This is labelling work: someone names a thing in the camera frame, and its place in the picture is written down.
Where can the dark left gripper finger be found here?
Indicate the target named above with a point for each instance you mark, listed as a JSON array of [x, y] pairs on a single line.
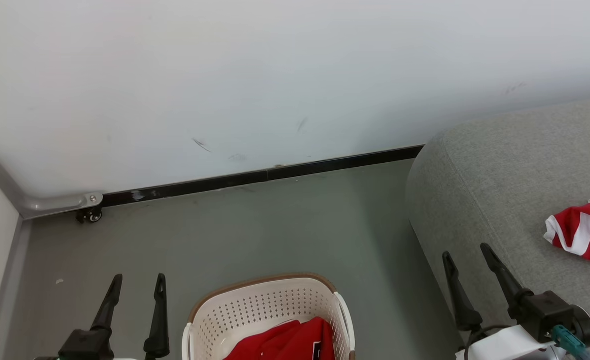
[[159, 325], [92, 345]]

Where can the grey baseboard strip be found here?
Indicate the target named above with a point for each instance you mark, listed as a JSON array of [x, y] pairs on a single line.
[[7, 295]]

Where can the black baseboard strip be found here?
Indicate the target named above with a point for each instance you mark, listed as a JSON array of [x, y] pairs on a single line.
[[295, 171]]

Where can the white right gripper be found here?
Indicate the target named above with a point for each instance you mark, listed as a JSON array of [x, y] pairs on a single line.
[[512, 347]]

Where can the red garment with black print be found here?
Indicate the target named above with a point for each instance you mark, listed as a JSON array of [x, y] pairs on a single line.
[[285, 342]]

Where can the black caster wheel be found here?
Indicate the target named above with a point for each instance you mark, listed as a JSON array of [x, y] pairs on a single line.
[[94, 217]]

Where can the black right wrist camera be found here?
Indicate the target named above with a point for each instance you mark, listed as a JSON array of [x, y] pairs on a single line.
[[550, 312]]

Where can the white plastic laundry basket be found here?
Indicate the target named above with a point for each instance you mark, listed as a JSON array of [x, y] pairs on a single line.
[[255, 305]]

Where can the grey fabric sofa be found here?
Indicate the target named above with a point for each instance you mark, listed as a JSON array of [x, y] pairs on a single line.
[[500, 190]]

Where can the grey metal corner bracket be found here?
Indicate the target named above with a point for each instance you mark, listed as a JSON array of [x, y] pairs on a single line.
[[60, 204]]

